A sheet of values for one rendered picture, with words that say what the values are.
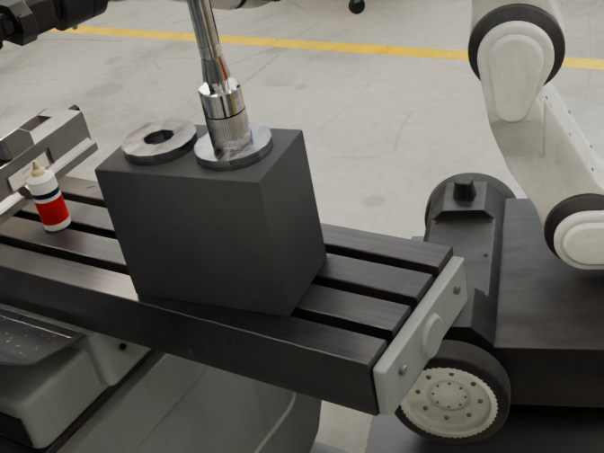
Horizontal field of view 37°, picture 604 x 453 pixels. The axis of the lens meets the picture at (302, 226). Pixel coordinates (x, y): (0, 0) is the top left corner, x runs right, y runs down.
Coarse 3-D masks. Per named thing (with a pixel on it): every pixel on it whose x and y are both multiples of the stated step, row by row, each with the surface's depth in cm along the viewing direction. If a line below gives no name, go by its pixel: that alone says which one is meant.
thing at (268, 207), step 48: (144, 144) 106; (192, 144) 105; (288, 144) 102; (144, 192) 104; (192, 192) 101; (240, 192) 98; (288, 192) 103; (144, 240) 109; (192, 240) 105; (240, 240) 102; (288, 240) 104; (144, 288) 114; (192, 288) 110; (240, 288) 107; (288, 288) 105
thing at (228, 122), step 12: (240, 96) 98; (204, 108) 99; (216, 108) 98; (228, 108) 98; (240, 108) 99; (216, 120) 99; (228, 120) 98; (240, 120) 99; (216, 132) 100; (228, 132) 99; (240, 132) 100; (216, 144) 101; (228, 144) 100; (240, 144) 100
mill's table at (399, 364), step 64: (64, 192) 143; (0, 256) 129; (64, 256) 130; (384, 256) 114; (448, 256) 112; (64, 320) 127; (128, 320) 118; (192, 320) 110; (256, 320) 107; (320, 320) 108; (384, 320) 103; (448, 320) 111; (320, 384) 104; (384, 384) 98
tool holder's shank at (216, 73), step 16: (192, 0) 92; (208, 0) 93; (192, 16) 94; (208, 16) 94; (208, 32) 94; (208, 48) 95; (208, 64) 96; (224, 64) 97; (208, 80) 97; (224, 80) 97
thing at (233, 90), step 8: (232, 80) 99; (200, 88) 99; (208, 88) 99; (224, 88) 98; (232, 88) 98; (240, 88) 98; (200, 96) 98; (208, 96) 97; (216, 96) 97; (224, 96) 97; (232, 96) 97
